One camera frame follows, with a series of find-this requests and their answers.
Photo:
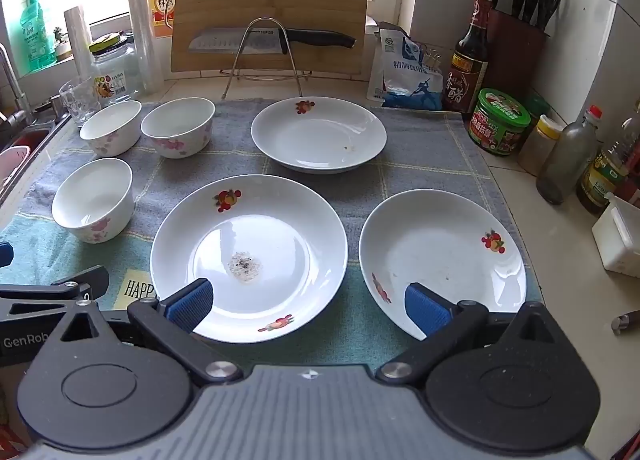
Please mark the yellow capped spice jar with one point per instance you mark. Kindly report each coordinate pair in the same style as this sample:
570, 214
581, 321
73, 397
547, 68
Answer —
537, 150

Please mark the metal faucet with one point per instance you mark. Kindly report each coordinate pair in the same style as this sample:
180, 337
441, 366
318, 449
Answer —
12, 90

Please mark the yellow label oil bottle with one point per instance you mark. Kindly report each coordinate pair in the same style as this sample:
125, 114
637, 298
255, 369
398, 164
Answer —
600, 180

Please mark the tall clear plastic roll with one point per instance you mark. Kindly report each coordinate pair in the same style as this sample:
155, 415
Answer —
142, 30

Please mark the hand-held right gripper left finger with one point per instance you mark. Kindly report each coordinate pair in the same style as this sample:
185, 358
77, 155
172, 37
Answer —
192, 305

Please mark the white pink flower bowl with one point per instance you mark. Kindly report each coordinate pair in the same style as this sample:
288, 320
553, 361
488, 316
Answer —
90, 200
175, 122
110, 122

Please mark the green lidded sauce tub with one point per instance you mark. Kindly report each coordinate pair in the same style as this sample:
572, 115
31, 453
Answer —
500, 112

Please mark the white blue salt bag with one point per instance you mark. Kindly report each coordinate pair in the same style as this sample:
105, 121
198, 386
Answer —
410, 85

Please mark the glass jar with dark lid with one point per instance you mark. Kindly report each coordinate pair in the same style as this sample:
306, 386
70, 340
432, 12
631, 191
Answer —
117, 75

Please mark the green dish soap bottle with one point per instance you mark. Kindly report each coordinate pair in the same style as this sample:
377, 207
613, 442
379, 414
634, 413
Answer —
37, 35

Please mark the white fruit print plate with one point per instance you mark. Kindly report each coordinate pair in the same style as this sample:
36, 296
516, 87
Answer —
320, 140
440, 250

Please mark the dark red knife block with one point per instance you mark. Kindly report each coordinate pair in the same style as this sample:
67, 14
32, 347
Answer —
520, 55

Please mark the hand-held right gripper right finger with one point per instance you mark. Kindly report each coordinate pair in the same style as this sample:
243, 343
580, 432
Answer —
425, 312

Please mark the metal binder clip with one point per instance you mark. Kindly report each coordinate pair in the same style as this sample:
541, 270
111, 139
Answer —
431, 57

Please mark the small plant figurine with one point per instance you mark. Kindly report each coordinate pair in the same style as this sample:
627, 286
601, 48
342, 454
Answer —
61, 40

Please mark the white plastic box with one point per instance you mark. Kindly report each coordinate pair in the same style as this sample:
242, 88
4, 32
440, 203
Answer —
620, 240

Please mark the short clear plastic roll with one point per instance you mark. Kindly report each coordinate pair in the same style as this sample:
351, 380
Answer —
77, 45

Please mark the white plate with centre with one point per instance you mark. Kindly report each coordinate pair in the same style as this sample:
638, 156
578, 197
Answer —
280, 220

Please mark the green capped jar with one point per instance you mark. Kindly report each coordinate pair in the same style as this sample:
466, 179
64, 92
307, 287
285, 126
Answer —
537, 107

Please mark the steel sink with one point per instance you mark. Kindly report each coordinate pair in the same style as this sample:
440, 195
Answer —
30, 135

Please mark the small metal object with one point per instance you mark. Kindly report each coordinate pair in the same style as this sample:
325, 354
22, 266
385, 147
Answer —
625, 322

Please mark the grey green checked dish towel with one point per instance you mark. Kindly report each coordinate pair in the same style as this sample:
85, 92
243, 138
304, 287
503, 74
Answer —
350, 181

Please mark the dark vinegar bottle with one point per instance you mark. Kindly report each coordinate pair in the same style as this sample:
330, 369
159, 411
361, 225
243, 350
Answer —
467, 70

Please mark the red capped glass bottle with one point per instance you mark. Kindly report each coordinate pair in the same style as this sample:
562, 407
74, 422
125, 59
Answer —
565, 160

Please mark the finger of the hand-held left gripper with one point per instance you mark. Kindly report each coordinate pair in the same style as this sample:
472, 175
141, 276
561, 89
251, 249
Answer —
5, 254
85, 282

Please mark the clear glass tumbler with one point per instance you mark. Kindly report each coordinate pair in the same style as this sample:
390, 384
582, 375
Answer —
79, 100

